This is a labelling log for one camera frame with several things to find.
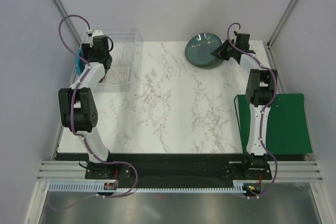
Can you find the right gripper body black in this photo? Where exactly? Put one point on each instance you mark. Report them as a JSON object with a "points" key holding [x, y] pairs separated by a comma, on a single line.
{"points": [[227, 51]]}

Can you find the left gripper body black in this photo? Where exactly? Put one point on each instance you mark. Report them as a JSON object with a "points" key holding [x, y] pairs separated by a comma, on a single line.
{"points": [[105, 64]]}

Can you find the pale green ceramic plate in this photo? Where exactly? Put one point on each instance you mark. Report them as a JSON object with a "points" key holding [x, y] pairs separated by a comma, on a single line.
{"points": [[215, 64]]}

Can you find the dark teal floral plate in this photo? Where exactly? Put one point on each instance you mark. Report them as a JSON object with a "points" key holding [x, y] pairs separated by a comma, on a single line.
{"points": [[198, 49]]}

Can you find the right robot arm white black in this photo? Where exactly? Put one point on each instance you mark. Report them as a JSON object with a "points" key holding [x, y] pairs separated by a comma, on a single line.
{"points": [[260, 91]]}

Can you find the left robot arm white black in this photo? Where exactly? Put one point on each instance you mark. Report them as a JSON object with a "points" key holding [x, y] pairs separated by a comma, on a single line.
{"points": [[78, 110]]}

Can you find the blue scalloped plate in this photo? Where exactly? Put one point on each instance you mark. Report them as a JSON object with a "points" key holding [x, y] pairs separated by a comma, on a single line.
{"points": [[79, 64]]}

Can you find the green mat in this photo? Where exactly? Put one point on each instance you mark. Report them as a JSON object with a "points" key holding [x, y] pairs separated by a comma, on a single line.
{"points": [[287, 129]]}

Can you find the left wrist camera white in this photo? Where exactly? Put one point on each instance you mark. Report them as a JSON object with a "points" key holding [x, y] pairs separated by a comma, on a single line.
{"points": [[91, 34]]}

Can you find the white wire dish rack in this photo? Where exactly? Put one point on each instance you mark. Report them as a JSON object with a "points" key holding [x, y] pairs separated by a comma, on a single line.
{"points": [[126, 56]]}

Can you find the right aluminium frame post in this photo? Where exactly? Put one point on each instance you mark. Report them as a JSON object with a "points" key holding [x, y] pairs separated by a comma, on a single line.
{"points": [[286, 14]]}

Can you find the aluminium frame post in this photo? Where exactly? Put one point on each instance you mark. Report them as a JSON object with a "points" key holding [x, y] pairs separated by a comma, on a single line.
{"points": [[62, 11], [286, 14]]}

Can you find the left aluminium frame post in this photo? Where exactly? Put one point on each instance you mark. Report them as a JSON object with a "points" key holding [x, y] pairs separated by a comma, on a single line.
{"points": [[62, 11]]}

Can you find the aluminium rail front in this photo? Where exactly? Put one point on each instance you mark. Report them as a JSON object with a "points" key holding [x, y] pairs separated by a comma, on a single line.
{"points": [[283, 171]]}

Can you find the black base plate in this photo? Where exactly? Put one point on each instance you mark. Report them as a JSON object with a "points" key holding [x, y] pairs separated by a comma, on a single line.
{"points": [[188, 184]]}

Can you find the right cable duct white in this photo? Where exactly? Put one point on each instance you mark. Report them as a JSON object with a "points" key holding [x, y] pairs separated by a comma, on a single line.
{"points": [[250, 185]]}

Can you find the cable duct white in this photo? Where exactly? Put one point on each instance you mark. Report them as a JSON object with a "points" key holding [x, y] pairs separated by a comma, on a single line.
{"points": [[99, 187], [250, 185]]}

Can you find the left cable duct white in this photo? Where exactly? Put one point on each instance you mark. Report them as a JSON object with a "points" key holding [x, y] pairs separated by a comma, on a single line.
{"points": [[99, 187]]}

